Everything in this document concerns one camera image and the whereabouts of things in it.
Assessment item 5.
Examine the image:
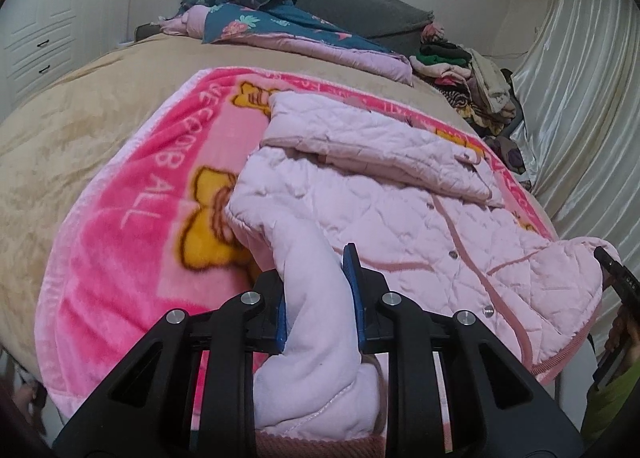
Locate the pink quilted jacket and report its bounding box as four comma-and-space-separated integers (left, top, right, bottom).
224, 91, 603, 441

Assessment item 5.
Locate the white satin curtain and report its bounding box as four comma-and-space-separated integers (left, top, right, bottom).
513, 0, 639, 273

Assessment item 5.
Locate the blue floral pink quilt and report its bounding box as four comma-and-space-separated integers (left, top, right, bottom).
158, 0, 412, 85

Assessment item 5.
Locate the white wardrobe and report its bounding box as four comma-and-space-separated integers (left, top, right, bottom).
1, 0, 130, 118

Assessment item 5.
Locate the grey headboard cushion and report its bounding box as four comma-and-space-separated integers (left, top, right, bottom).
183, 0, 434, 56

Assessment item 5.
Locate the pile of folded clothes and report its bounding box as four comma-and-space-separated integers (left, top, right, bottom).
409, 22, 532, 189

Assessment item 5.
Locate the beige bed cover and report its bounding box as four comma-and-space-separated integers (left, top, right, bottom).
0, 36, 471, 376

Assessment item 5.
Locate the pink cartoon fleece blanket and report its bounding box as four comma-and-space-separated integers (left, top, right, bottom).
35, 67, 555, 416

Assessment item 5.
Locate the right hand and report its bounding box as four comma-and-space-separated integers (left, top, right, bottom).
604, 305, 636, 353

